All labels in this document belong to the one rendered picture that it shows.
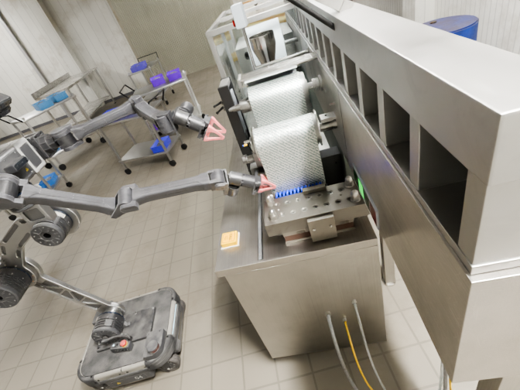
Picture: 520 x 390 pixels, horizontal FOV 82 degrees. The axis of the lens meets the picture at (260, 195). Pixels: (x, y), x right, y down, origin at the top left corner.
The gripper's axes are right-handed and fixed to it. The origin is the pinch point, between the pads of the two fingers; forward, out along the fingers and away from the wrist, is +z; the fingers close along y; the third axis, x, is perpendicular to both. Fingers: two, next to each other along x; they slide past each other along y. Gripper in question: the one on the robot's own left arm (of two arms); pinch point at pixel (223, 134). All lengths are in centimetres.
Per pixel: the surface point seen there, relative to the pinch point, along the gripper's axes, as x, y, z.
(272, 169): -3.8, 6.3, 23.9
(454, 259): 39, 85, 29
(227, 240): -38.3, 18.8, 17.6
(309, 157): 7.2, 5.8, 35.0
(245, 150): -17.7, -26.5, 15.3
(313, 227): -9, 28, 43
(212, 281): -144, -36, 36
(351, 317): -50, 32, 87
